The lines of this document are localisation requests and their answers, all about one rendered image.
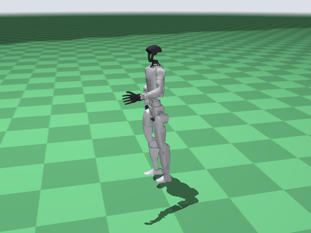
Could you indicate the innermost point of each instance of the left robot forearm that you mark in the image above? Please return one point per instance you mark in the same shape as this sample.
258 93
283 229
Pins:
151 94

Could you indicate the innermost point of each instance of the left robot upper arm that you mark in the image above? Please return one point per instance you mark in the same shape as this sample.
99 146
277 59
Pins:
160 74

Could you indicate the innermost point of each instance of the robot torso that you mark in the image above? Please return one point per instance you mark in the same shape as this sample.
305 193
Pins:
151 85

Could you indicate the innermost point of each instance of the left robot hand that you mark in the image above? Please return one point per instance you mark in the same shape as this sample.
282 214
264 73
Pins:
133 97

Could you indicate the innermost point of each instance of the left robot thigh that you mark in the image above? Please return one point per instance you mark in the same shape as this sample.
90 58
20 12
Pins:
159 129

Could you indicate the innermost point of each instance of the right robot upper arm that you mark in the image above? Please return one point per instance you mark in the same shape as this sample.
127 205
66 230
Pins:
145 87

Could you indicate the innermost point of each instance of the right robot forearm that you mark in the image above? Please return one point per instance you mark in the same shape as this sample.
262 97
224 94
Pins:
147 102

